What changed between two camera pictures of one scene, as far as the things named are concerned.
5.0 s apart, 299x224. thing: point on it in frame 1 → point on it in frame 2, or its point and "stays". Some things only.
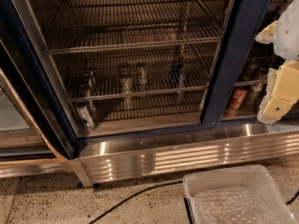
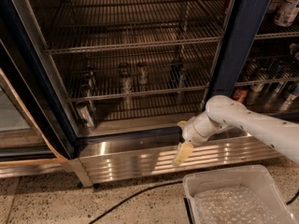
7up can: [126, 87] stays
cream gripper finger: [267, 35] → [195, 131]
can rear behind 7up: [123, 69] stays
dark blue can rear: [176, 71] stays
